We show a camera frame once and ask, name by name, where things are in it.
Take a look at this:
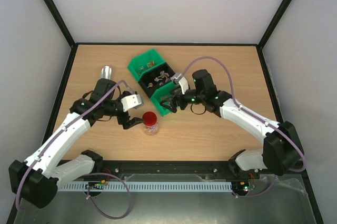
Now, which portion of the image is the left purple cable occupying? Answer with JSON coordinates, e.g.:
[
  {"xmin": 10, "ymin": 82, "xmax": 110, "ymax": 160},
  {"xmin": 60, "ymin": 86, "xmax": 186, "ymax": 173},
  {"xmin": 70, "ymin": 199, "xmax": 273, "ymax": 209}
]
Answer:
[{"xmin": 15, "ymin": 79, "xmax": 132, "ymax": 219}]

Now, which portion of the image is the green bin with lollipops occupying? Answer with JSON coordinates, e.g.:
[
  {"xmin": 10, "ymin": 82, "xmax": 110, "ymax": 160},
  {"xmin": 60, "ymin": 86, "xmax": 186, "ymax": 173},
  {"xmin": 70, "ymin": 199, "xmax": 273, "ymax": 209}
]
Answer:
[{"xmin": 127, "ymin": 48, "xmax": 165, "ymax": 81}]

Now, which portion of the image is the black frame post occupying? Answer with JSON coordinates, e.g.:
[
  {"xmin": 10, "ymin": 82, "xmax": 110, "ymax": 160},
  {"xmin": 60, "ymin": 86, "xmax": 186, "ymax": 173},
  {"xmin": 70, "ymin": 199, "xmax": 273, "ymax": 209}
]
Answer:
[
  {"xmin": 257, "ymin": 0, "xmax": 292, "ymax": 50},
  {"xmin": 43, "ymin": 0, "xmax": 75, "ymax": 48}
]

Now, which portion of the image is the black frame post left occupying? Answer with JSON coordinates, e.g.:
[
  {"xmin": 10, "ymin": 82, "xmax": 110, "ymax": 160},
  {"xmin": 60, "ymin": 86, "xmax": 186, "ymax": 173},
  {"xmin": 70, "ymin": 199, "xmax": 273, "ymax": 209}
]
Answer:
[{"xmin": 43, "ymin": 0, "xmax": 75, "ymax": 48}]

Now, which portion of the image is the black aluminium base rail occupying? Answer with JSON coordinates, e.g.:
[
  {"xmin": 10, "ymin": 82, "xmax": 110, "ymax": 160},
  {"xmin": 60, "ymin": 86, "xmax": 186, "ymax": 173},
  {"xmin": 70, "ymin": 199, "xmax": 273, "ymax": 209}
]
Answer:
[{"xmin": 81, "ymin": 159, "xmax": 290, "ymax": 181}]

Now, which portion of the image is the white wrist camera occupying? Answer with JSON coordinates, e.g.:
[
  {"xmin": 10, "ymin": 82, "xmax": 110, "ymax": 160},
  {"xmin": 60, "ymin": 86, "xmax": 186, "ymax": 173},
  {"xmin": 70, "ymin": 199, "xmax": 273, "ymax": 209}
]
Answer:
[
  {"xmin": 171, "ymin": 73, "xmax": 190, "ymax": 95},
  {"xmin": 121, "ymin": 93, "xmax": 144, "ymax": 112}
]

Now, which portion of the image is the black bin with swirl lollipops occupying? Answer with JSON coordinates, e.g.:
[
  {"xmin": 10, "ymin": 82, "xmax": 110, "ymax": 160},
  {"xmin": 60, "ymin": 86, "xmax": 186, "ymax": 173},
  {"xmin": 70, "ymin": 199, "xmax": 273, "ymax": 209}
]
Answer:
[{"xmin": 138, "ymin": 63, "xmax": 175, "ymax": 98}]

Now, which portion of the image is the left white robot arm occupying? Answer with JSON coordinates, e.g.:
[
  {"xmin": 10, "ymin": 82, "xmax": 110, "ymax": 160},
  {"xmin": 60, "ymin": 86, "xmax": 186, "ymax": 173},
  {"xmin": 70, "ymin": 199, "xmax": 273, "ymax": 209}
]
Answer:
[{"xmin": 9, "ymin": 78, "xmax": 143, "ymax": 209}]

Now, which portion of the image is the light blue cable duct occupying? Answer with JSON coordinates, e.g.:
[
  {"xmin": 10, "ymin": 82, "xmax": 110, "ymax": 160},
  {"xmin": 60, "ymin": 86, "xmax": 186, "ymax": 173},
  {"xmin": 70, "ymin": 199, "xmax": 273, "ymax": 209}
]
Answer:
[{"xmin": 60, "ymin": 181, "xmax": 232, "ymax": 192}]

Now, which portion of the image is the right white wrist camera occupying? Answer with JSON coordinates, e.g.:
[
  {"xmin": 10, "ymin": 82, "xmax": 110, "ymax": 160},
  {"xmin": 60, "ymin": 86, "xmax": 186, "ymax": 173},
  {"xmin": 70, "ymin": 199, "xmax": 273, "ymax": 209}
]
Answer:
[{"xmin": 171, "ymin": 73, "xmax": 190, "ymax": 95}]

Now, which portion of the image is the black frame post right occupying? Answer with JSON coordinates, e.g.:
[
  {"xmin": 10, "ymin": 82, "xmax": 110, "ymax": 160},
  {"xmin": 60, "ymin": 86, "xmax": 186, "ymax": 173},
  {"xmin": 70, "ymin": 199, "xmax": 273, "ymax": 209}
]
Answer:
[{"xmin": 257, "ymin": 0, "xmax": 292, "ymax": 50}]

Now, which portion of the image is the clear glass jar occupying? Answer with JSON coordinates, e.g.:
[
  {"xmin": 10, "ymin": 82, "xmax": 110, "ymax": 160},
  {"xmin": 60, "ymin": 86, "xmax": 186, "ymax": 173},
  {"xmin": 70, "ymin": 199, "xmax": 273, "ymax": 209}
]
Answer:
[{"xmin": 143, "ymin": 122, "xmax": 159, "ymax": 136}]

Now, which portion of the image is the red jar lid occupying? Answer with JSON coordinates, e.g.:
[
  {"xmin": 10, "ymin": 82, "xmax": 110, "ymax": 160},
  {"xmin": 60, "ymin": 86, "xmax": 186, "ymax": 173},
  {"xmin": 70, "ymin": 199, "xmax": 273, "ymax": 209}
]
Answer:
[{"xmin": 142, "ymin": 111, "xmax": 157, "ymax": 126}]

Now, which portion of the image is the green bin with gummy candies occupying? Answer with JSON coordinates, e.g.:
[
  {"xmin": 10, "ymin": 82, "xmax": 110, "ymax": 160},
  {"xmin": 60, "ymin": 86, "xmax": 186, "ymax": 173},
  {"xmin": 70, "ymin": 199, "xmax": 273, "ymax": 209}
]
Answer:
[{"xmin": 150, "ymin": 82, "xmax": 181, "ymax": 116}]

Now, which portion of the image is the silver metal scoop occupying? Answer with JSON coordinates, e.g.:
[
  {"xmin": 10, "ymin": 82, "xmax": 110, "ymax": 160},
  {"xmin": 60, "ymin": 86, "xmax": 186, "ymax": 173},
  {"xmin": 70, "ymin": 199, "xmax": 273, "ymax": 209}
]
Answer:
[{"xmin": 100, "ymin": 66, "xmax": 112, "ymax": 80}]

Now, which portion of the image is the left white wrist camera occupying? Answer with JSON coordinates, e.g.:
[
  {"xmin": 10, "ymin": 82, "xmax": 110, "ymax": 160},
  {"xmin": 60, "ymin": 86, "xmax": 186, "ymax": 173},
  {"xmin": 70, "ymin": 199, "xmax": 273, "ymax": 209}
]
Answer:
[{"xmin": 121, "ymin": 93, "xmax": 144, "ymax": 112}]

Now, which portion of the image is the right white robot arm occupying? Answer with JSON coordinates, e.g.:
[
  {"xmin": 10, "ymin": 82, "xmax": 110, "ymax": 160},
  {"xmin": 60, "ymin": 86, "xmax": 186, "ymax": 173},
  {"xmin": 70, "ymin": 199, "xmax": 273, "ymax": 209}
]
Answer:
[{"xmin": 160, "ymin": 69, "xmax": 304, "ymax": 178}]

